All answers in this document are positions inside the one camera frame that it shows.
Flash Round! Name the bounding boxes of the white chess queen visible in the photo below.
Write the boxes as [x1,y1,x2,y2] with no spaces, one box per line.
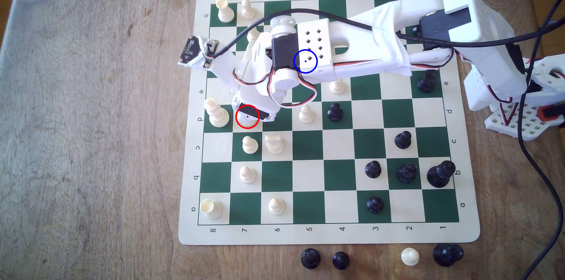
[204,98,230,128]

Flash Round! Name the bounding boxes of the white chess rook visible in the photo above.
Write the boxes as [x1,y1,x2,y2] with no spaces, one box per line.
[200,199,223,220]
[216,0,235,23]

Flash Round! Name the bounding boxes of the black cable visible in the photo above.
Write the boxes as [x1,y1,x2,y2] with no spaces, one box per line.
[211,0,565,280]

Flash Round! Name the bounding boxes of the black chess pawn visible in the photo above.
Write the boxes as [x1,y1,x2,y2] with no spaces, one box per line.
[332,251,350,271]
[394,131,412,150]
[367,196,384,215]
[300,248,321,270]
[365,160,382,179]
[327,102,344,122]

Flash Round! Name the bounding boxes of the black pawn row b right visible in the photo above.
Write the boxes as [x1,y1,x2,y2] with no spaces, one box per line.
[396,163,418,184]

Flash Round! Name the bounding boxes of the white chess knight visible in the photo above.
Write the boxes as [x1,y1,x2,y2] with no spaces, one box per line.
[264,134,286,155]

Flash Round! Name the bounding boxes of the black chess king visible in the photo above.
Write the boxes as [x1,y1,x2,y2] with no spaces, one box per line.
[426,160,456,189]

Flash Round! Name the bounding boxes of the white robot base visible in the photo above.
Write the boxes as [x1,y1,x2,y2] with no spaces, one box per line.
[463,55,565,141]

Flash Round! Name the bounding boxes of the red clamp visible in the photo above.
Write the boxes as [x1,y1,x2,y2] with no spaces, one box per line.
[537,104,565,122]

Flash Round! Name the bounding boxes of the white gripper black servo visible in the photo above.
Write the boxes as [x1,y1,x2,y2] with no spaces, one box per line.
[207,35,282,124]

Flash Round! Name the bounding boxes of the black chess queen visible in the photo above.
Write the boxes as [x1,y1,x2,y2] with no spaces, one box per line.
[433,243,464,268]

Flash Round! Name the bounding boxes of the green white chess board mat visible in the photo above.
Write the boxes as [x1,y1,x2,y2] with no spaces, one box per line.
[178,0,481,245]

